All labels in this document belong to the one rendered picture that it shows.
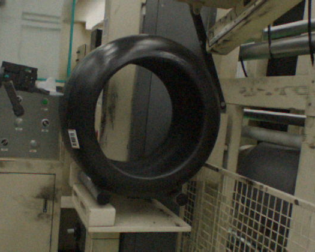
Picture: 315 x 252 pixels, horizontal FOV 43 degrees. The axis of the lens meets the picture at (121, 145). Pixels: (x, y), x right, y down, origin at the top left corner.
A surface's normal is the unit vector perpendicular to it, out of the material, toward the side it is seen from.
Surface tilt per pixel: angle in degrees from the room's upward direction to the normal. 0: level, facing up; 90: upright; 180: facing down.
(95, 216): 90
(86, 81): 72
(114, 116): 90
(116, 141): 90
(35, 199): 90
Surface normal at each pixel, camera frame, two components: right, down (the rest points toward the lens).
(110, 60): 0.16, 0.00
